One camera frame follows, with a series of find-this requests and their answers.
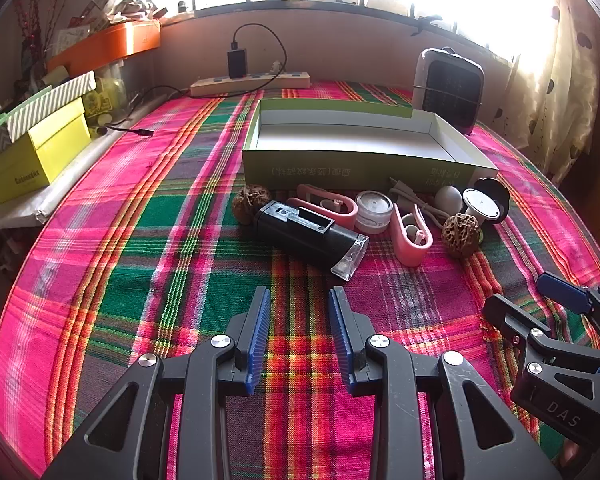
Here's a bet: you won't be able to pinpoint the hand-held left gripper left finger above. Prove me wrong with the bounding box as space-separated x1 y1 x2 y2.
42 286 272 480

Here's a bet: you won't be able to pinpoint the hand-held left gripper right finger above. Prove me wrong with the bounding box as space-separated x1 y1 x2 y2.
328 286 563 480

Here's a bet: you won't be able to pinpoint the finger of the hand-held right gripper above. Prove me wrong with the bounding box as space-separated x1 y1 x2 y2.
481 294 600 386
536 271 600 356

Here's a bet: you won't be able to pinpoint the brown walnut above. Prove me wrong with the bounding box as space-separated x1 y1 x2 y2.
231 185 272 223
441 212 483 259

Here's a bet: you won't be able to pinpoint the pink clip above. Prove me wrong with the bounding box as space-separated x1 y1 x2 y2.
286 184 357 231
391 205 433 267

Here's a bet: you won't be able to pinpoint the black white small device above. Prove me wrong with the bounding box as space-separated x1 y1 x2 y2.
472 176 511 228

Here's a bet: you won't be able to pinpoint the black flashlight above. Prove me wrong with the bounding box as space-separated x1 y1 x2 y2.
250 200 370 281

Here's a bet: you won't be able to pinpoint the white mushroom night light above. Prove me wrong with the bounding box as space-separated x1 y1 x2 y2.
434 185 463 213

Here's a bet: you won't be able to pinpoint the white cable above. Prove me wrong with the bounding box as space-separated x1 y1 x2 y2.
387 176 451 226

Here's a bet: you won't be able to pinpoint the green white cardboard box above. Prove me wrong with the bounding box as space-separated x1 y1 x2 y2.
241 98 500 192

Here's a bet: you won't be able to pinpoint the pink green plaid blanket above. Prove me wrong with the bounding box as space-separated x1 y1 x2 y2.
0 80 600 480

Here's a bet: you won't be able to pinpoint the cream dotted curtain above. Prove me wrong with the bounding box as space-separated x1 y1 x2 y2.
500 0 600 186

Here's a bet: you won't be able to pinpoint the grey space heater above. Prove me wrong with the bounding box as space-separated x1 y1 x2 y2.
411 47 485 136

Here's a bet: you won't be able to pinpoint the beige power strip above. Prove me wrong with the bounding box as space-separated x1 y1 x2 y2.
190 71 312 98

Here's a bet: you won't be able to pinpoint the black charger adapter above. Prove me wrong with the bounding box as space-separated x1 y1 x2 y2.
227 49 248 80

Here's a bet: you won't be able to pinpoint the yellow cardboard box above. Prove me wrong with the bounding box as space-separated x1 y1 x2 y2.
0 97 92 206

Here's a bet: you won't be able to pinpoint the clear glass jar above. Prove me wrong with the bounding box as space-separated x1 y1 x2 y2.
92 57 128 121

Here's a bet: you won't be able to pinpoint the green white striped box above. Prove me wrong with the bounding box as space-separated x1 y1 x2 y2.
0 70 97 143

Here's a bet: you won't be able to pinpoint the orange box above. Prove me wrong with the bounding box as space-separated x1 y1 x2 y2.
46 21 162 76

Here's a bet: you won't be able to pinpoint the pile of papers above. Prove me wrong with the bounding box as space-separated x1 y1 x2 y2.
70 0 168 28

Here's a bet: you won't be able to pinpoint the red decorative branches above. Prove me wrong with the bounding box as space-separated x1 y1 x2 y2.
12 0 63 61

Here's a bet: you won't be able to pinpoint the black usb cable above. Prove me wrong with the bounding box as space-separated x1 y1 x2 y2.
91 85 191 138

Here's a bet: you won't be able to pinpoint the black charger cable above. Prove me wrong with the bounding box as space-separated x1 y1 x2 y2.
231 23 287 81

